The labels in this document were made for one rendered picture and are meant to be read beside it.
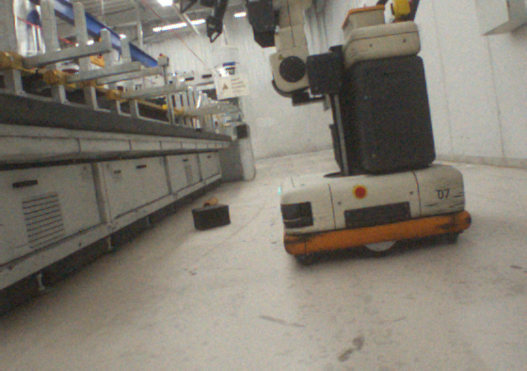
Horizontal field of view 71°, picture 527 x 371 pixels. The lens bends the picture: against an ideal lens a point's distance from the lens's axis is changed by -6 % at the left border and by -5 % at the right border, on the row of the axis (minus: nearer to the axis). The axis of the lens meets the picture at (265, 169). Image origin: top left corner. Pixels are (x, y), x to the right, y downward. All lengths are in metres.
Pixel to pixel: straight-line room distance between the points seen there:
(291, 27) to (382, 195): 0.74
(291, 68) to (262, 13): 0.24
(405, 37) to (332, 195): 0.61
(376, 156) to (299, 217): 0.35
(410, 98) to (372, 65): 0.18
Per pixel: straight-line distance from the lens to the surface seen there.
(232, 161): 6.07
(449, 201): 1.46
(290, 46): 1.57
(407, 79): 1.45
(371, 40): 1.45
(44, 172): 1.85
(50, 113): 1.44
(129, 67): 1.51
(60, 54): 1.34
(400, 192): 1.39
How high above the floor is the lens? 0.43
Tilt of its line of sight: 3 degrees down
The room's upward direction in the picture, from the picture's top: 8 degrees counter-clockwise
